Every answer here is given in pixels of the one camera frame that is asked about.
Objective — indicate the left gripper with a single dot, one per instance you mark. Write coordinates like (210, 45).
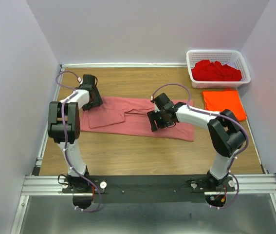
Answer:
(97, 102)

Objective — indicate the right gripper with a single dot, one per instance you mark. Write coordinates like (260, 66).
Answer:
(153, 116)

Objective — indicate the pink t-shirt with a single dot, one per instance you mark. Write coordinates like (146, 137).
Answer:
(128, 116)

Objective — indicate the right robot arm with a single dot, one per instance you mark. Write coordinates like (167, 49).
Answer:
(226, 134)

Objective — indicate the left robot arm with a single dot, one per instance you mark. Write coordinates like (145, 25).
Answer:
(64, 126)

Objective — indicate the folded orange t-shirt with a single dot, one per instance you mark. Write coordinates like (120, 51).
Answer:
(222, 100)

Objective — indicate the red t-shirt in basket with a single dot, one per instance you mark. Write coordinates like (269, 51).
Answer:
(205, 70)

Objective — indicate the white plastic laundry basket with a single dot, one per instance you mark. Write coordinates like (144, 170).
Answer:
(223, 56)

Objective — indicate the lavender garment in basket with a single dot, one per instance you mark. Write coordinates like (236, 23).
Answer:
(231, 64)

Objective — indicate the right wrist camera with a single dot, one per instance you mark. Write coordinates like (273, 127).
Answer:
(155, 105)

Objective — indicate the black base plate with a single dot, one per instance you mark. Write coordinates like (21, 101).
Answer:
(145, 189)

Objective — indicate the aluminium front rail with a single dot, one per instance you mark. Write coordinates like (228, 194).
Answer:
(248, 184)

